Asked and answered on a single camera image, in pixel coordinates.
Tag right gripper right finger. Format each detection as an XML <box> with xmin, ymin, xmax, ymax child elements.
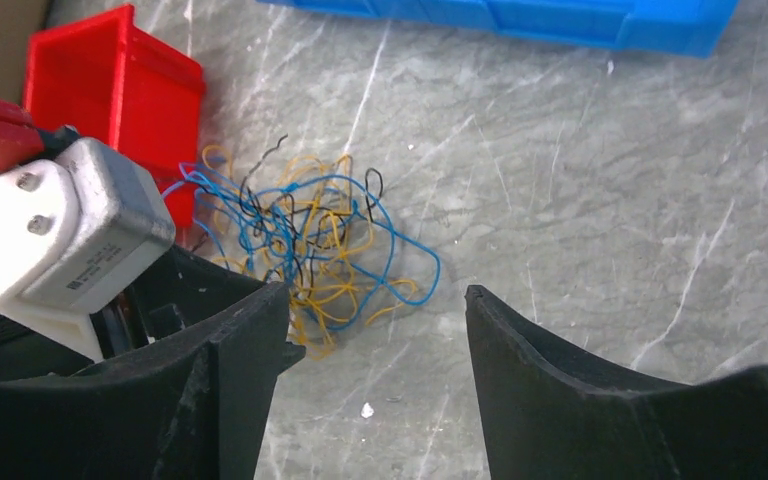
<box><xmin>465</xmin><ymin>285</ymin><xmax>768</xmax><ymax>479</ymax></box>

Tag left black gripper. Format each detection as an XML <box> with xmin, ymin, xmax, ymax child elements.
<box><xmin>0</xmin><ymin>247</ymin><xmax>265</xmax><ymax>381</ymax></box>

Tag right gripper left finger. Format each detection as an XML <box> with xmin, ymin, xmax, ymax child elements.
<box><xmin>0</xmin><ymin>283</ymin><xmax>289</xmax><ymax>479</ymax></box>

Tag blue thin cable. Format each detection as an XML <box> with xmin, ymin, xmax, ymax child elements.
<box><xmin>161</xmin><ymin>162</ymin><xmax>442</xmax><ymax>333</ymax></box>

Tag red small plastic bin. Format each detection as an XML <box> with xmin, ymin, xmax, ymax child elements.
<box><xmin>22</xmin><ymin>3</ymin><xmax>208</xmax><ymax>230</ymax></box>

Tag blue double plastic bin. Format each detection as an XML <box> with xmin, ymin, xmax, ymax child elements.
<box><xmin>280</xmin><ymin>0</ymin><xmax>737</xmax><ymax>58</ymax></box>

